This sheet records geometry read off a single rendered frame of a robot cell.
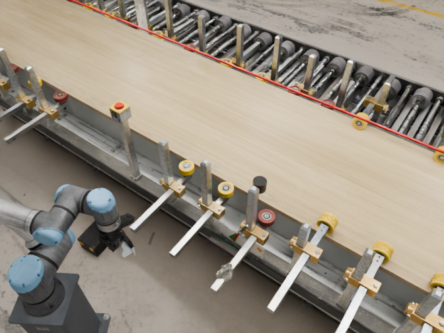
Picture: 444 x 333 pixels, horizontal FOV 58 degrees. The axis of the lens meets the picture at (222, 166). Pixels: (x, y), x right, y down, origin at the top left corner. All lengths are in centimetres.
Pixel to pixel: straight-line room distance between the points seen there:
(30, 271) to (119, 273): 98
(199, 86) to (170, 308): 140
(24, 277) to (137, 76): 141
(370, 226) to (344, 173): 33
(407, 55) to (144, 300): 374
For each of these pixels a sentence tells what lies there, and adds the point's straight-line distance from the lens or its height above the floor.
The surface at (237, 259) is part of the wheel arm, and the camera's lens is 179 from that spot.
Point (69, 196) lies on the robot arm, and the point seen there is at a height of 130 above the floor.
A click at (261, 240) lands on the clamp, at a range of 185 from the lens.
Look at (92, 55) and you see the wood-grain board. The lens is 298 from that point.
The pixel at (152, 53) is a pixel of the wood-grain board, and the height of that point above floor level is 90.
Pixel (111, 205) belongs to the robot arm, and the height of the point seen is 128.
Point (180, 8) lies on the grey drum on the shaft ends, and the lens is 356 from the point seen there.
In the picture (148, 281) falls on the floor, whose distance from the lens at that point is 275.
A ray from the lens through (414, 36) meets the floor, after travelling 535.
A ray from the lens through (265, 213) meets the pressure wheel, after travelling 188.
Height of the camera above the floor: 243
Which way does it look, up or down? 48 degrees down
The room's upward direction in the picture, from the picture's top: straight up
